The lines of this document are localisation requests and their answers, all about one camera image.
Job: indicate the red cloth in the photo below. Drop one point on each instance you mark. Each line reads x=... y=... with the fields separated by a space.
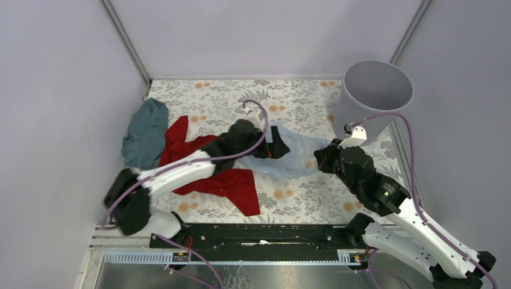
x=237 y=185

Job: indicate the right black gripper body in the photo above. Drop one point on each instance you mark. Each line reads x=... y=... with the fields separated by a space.
x=346 y=180

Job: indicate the teal grey cloth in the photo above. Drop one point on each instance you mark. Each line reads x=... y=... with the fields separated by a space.
x=144 y=144

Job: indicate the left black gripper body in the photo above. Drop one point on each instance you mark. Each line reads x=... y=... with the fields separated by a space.
x=255 y=138

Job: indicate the grey plastic trash bin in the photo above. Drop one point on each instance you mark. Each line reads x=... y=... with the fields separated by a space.
x=369 y=88

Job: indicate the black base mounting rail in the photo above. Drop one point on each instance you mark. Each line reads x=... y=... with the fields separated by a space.
x=265 y=243

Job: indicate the light blue plastic trash bag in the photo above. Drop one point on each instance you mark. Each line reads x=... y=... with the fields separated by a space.
x=299 y=162

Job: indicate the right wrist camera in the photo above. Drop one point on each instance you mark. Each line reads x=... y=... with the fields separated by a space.
x=355 y=136

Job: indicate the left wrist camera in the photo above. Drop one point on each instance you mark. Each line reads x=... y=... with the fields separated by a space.
x=256 y=116

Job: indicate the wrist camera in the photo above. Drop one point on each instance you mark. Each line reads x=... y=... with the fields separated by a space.
x=256 y=116
x=355 y=136

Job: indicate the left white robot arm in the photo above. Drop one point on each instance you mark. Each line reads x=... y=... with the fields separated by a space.
x=129 y=198

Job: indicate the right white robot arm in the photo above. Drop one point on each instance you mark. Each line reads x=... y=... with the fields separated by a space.
x=429 y=249

